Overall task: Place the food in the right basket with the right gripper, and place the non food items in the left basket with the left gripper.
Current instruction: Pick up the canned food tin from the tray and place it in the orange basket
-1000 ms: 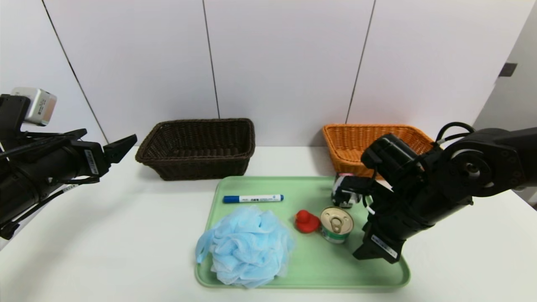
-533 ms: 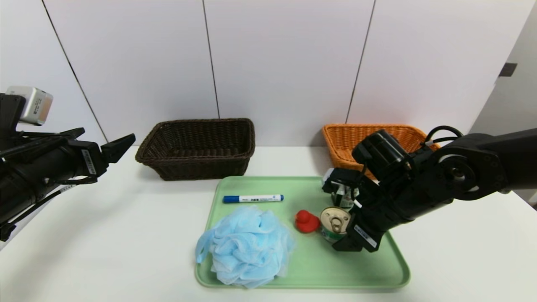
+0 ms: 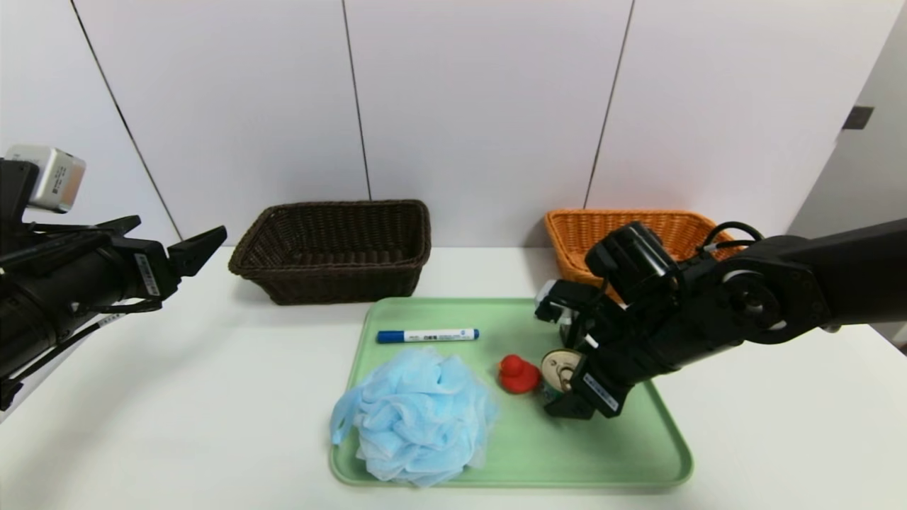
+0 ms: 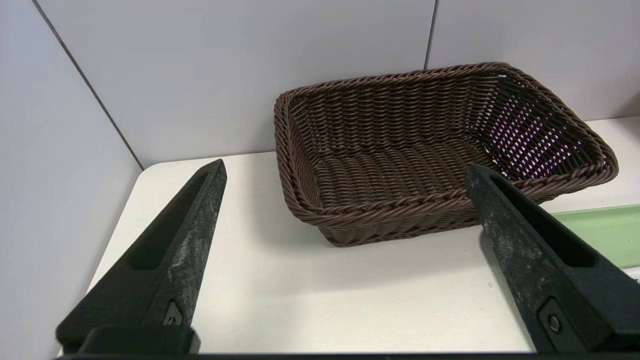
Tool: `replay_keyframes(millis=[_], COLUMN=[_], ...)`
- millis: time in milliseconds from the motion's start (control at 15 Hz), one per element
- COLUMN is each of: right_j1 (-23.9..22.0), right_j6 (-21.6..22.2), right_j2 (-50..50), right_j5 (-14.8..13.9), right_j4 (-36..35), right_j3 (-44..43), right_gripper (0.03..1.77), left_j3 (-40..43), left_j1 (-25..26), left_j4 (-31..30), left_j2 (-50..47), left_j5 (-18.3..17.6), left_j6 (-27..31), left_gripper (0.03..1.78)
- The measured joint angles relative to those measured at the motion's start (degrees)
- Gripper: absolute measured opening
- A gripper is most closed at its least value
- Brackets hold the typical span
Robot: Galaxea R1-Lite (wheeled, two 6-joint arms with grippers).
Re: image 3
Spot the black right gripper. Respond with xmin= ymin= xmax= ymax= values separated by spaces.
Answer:
xmin=543 ymin=346 xmax=648 ymax=420

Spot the orange wicker basket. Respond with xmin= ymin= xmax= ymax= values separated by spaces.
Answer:
xmin=544 ymin=209 xmax=746 ymax=288

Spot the green plastic tray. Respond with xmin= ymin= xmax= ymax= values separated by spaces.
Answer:
xmin=329 ymin=297 xmax=694 ymax=489

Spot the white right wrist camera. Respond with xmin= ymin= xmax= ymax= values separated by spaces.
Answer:
xmin=534 ymin=279 xmax=603 ymax=328

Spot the tin can with pull tab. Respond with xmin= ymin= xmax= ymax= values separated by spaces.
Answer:
xmin=541 ymin=348 xmax=586 ymax=395

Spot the blue mesh bath loofah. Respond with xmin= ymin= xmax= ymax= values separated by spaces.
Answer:
xmin=329 ymin=348 xmax=498 ymax=488

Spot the red rubber duck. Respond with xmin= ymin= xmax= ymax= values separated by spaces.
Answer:
xmin=499 ymin=354 xmax=542 ymax=395

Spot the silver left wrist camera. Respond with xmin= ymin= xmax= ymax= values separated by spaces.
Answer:
xmin=6 ymin=145 xmax=87 ymax=213

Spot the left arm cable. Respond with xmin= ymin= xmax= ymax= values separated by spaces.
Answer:
xmin=71 ymin=297 xmax=165 ymax=337

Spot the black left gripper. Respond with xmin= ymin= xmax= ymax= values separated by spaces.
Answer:
xmin=16 ymin=215 xmax=227 ymax=350

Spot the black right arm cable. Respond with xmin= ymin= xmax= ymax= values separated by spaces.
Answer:
xmin=698 ymin=221 xmax=765 ymax=256

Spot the dark brown wicker basket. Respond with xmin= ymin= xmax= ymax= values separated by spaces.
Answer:
xmin=227 ymin=199 xmax=432 ymax=307

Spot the blue whiteboard marker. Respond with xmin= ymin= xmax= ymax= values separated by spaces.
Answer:
xmin=376 ymin=328 xmax=480 ymax=344

